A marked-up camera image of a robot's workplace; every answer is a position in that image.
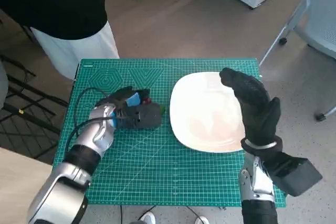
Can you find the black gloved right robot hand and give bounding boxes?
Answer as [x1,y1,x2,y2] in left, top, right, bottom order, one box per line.
[219,67,282,146]

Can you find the light wooden table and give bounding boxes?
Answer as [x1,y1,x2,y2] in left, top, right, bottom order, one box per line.
[0,146,54,224]

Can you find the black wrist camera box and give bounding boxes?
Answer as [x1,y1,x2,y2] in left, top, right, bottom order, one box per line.
[117,102,163,131]
[262,152,324,197]

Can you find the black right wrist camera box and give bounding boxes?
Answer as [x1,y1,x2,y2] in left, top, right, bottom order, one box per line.
[262,152,324,197]

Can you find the white square plate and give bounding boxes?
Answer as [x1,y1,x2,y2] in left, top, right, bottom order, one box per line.
[169,71,253,153]

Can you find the green cutting mat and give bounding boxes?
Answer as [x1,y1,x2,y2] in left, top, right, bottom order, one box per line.
[52,57,287,206]

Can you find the black wire rack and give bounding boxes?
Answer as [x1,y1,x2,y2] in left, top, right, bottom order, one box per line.
[0,16,69,159]

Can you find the black floor cable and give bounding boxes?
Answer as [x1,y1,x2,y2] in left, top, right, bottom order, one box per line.
[119,205,159,224]
[183,205,201,224]

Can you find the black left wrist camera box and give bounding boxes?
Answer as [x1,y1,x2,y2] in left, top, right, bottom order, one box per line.
[117,102,163,131]

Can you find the person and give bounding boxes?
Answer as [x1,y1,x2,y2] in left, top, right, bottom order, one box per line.
[0,0,120,81]

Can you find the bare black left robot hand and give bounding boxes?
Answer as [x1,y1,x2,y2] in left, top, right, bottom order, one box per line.
[109,86,152,111]

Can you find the pale blue wheeled chair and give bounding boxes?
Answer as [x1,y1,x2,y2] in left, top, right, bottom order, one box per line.
[258,0,336,122]

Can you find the red toy grapes with leaf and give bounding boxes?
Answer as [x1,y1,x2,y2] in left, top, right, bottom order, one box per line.
[141,97,167,116]

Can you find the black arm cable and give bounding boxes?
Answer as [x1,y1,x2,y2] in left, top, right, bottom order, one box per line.
[67,87,111,154]

